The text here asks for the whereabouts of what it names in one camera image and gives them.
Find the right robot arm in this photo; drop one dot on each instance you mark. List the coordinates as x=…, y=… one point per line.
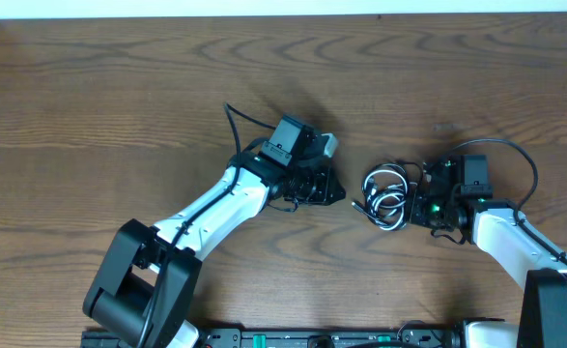
x=499, y=228

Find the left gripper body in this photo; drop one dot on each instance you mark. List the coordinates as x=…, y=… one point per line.
x=325, y=185

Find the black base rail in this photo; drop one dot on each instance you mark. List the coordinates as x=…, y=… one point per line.
x=312, y=338

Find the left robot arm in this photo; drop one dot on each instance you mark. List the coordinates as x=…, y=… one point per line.
x=145, y=283

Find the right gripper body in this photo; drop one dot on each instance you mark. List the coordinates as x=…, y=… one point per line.
x=419, y=208

